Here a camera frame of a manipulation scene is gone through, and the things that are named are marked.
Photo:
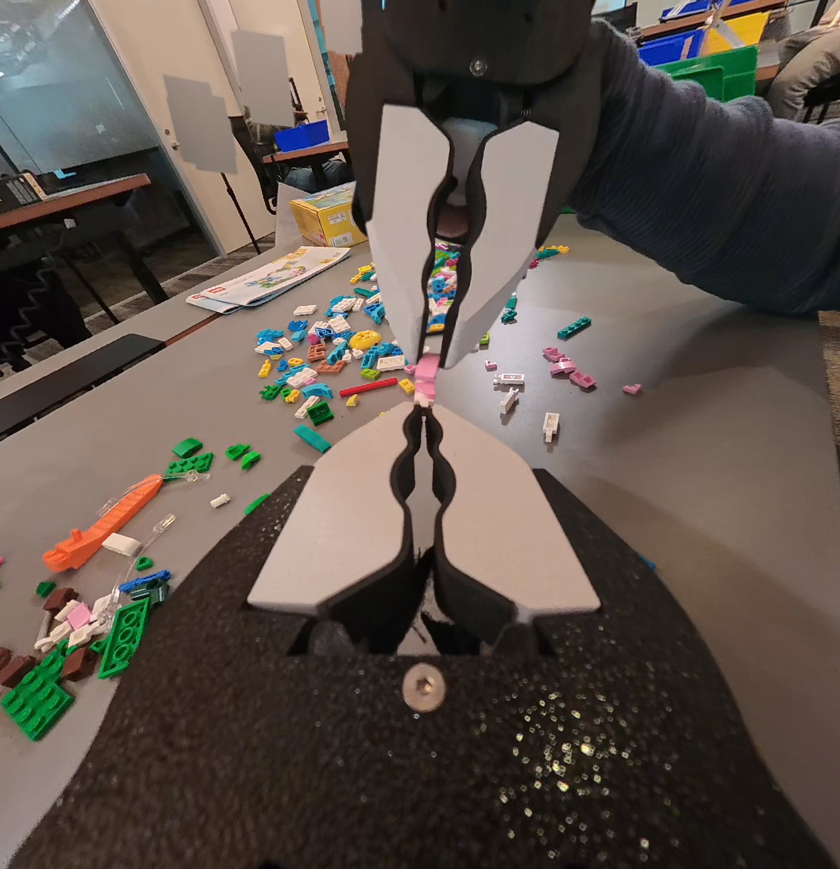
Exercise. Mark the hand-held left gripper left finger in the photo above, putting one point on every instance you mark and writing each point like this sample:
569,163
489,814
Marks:
338,529

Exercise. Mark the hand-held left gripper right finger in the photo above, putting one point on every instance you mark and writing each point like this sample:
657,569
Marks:
508,529

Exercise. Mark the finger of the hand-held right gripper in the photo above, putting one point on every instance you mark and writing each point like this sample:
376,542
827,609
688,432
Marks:
515,203
399,203

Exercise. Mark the pink lego assembly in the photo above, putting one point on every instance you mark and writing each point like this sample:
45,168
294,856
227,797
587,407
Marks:
427,380

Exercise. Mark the person's right forearm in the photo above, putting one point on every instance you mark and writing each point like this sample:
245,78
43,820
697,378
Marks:
698,190

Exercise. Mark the yellow lego box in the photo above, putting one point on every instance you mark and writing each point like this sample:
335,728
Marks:
325,221

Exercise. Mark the teal lego tile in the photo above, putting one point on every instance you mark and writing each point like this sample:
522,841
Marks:
313,438

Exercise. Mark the teal lego plate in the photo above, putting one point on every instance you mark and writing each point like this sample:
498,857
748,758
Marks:
574,328

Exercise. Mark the pile of colourful lego pieces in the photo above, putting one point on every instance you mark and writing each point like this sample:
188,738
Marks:
364,339

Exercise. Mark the red lego bar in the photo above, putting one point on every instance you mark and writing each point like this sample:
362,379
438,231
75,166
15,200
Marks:
369,388

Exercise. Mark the lego instruction booklet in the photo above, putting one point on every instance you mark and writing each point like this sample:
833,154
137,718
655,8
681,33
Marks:
270,275

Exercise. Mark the clear lego bar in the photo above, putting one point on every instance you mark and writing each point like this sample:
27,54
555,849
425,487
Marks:
188,477

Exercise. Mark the clear curved lego piece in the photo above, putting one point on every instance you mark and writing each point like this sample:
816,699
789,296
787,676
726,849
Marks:
160,525

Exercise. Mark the white lego tile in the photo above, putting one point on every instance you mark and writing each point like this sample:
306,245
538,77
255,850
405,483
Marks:
121,544

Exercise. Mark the orange lego carrot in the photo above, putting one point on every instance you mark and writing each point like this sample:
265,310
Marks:
101,529

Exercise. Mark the green lego plate with holes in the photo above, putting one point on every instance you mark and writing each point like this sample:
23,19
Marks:
125,638

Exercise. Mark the large green lego plate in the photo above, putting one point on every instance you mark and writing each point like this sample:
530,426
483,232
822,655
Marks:
36,699

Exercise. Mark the person's right hand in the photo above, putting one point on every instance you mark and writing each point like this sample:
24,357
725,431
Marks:
454,218

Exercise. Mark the brown table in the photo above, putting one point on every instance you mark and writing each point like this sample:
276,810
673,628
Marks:
304,152

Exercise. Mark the blue storage bin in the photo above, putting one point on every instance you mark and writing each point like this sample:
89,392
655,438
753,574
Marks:
691,8
664,47
301,136

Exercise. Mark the black office chair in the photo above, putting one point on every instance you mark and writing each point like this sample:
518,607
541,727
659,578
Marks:
250,156

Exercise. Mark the green storage bin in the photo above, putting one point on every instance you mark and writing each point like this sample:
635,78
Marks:
719,78

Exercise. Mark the yellow storage bin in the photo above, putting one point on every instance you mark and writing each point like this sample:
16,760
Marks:
729,37

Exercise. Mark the pile of green brown legos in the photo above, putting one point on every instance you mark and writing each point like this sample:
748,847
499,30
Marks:
60,611

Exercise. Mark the brown desk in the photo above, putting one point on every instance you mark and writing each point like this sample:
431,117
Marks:
87,193

